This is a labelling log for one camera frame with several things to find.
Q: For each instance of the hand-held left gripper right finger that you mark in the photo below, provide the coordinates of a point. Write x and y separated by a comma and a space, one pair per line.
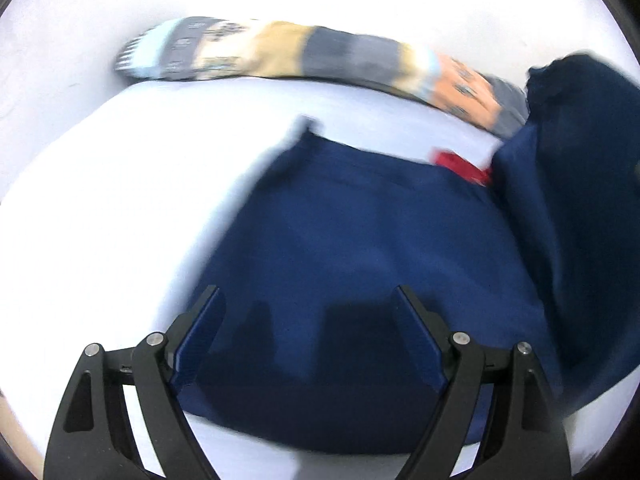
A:
420, 340

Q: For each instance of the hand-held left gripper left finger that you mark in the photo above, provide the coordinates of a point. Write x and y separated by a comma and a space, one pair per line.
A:
197, 340

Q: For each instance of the light blue cloud bed sheet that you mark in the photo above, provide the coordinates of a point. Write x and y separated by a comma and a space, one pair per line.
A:
110, 210

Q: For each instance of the navy blue shirt red collar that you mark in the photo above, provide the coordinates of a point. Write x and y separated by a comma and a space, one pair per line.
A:
380, 260

